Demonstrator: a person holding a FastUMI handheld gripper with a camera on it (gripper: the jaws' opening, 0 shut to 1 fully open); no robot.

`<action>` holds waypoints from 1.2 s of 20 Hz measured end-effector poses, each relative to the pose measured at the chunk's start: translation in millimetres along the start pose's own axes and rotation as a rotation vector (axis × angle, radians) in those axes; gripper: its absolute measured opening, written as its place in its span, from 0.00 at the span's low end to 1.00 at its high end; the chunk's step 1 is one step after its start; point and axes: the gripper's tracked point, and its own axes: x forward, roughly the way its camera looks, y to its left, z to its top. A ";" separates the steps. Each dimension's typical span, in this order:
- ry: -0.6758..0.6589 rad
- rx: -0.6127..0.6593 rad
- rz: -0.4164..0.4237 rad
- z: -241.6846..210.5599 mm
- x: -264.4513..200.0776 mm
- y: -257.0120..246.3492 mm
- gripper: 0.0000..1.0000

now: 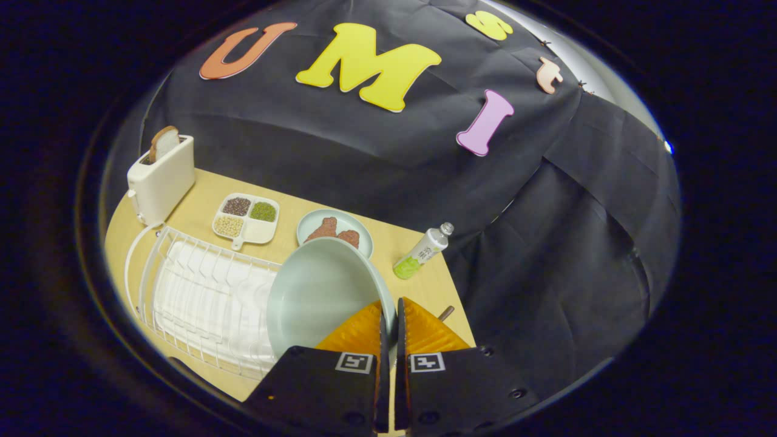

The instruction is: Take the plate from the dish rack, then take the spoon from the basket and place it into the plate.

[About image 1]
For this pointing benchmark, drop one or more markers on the black backdrop cloth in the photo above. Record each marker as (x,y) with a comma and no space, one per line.
(364,158)

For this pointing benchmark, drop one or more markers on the white toaster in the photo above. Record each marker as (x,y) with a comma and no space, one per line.
(161,185)

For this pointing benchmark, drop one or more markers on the pile of green beans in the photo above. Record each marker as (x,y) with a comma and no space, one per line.
(263,211)

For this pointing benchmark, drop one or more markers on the green tea bottle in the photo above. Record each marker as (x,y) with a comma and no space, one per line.
(422,252)

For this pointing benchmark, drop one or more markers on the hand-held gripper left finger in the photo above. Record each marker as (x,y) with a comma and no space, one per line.
(315,388)

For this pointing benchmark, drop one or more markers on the white divided snack tray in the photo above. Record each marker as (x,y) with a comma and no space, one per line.
(260,233)

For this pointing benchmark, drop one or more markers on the pale green plate with meat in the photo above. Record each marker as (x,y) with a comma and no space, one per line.
(315,221)

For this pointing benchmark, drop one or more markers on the brown bread slice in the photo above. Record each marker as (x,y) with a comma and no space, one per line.
(164,142)

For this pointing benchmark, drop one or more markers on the pile of dark beans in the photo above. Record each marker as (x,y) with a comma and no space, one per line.
(237,206)

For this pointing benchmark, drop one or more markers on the brown meat piece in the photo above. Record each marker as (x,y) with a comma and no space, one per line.
(323,229)
(349,238)

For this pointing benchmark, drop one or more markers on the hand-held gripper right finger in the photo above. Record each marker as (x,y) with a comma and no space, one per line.
(461,388)

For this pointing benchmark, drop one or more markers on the pile of yellow beans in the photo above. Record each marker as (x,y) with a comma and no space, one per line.
(229,226)

